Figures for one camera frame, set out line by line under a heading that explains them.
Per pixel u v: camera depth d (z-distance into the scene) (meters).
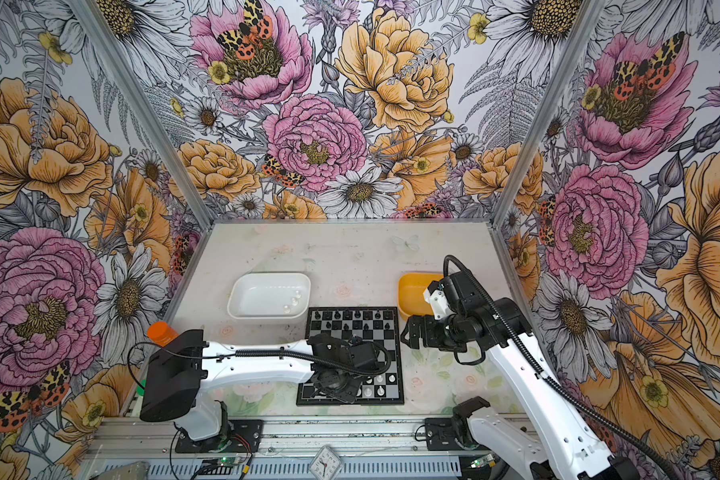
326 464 0.69
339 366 0.54
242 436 0.73
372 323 0.92
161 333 0.81
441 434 0.74
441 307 0.64
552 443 0.38
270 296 1.00
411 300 0.99
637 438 0.36
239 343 0.48
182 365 0.49
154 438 0.76
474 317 0.47
